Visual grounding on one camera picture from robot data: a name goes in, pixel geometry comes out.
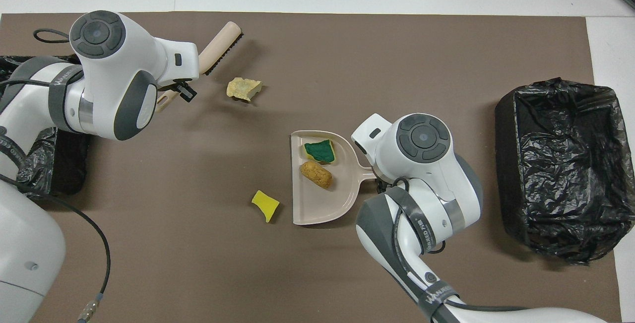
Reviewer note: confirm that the beige hand brush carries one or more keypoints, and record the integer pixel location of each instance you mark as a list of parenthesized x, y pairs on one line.
[(221, 45)]

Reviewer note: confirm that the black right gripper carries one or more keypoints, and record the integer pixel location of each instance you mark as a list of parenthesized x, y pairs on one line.
[(383, 185)]

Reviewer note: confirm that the beige plastic dustpan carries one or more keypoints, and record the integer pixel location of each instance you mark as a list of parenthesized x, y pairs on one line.
[(317, 204)]

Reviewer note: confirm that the bin with black plastic bag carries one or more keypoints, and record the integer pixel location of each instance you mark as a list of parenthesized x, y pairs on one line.
[(570, 174), (69, 164)]

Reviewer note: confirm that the brown table mat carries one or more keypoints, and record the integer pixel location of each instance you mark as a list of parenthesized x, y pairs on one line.
[(397, 55)]

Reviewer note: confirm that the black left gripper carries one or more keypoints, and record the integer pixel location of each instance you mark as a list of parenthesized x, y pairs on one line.
[(186, 91)]

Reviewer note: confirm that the yellow wedge sponge piece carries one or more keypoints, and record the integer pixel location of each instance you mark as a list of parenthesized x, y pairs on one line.
[(268, 206)]

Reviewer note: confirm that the brown bread roll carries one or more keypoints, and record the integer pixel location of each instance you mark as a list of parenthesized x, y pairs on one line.
[(316, 174)]

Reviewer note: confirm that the green and yellow sponge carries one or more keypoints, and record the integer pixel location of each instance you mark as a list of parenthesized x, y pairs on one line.
[(320, 152)]

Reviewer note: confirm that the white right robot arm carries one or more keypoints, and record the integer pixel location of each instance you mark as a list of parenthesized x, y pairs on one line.
[(426, 179)]

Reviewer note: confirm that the pale torn bread chunk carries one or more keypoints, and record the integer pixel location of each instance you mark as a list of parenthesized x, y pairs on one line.
[(243, 89)]

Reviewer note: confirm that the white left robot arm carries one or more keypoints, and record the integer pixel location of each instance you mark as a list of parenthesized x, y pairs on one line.
[(114, 80)]

